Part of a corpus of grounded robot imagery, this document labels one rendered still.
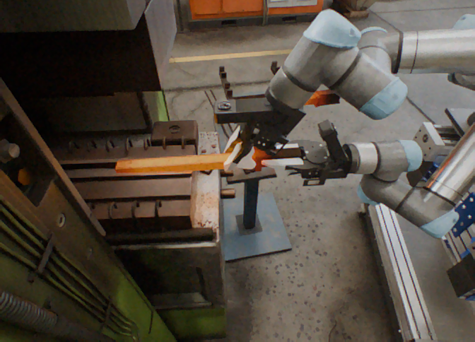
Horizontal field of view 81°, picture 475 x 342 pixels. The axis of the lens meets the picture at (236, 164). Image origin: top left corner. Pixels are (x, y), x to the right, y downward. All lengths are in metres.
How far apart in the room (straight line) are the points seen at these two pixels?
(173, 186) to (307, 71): 0.36
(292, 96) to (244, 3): 3.73
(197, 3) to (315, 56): 3.69
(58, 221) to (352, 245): 1.56
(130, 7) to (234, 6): 3.90
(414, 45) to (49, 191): 0.62
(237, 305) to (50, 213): 1.21
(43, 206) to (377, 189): 0.69
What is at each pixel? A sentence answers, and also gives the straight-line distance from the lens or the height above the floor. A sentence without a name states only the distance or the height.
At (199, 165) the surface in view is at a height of 1.01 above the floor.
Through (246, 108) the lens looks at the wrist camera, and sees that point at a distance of 0.53.
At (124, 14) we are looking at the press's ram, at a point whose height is 1.38.
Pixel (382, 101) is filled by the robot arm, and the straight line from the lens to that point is 0.51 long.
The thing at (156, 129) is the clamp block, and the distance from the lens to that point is 0.79.
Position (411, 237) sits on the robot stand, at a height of 0.21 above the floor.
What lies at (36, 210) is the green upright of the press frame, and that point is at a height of 1.20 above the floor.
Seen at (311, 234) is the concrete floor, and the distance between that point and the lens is 1.73.
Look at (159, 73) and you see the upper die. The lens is 0.38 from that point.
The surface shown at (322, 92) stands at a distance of 0.98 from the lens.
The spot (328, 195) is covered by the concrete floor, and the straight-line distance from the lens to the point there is 1.93.
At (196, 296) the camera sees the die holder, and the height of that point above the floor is 0.53.
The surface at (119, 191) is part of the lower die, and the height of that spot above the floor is 0.99.
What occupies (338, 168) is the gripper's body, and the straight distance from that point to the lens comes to 0.70.
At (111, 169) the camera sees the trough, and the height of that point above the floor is 0.99.
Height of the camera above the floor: 1.47
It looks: 47 degrees down
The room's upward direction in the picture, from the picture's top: straight up
